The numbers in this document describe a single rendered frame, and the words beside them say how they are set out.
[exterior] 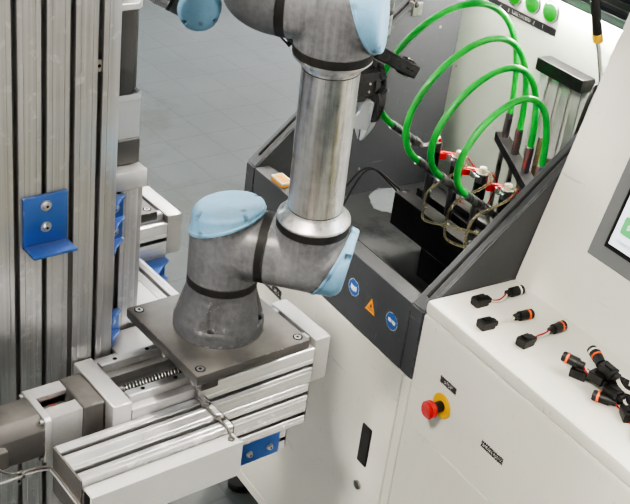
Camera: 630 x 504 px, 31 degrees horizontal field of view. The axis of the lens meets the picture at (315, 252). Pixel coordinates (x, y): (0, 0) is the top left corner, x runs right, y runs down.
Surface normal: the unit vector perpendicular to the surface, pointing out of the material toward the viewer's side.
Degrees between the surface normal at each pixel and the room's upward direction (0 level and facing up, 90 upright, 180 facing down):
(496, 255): 90
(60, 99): 90
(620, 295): 76
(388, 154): 90
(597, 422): 0
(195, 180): 0
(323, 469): 90
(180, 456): 0
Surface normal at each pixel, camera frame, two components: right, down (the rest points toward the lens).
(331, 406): -0.84, 0.18
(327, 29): -0.21, 0.55
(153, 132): 0.11, -0.86
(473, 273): 0.52, 0.47
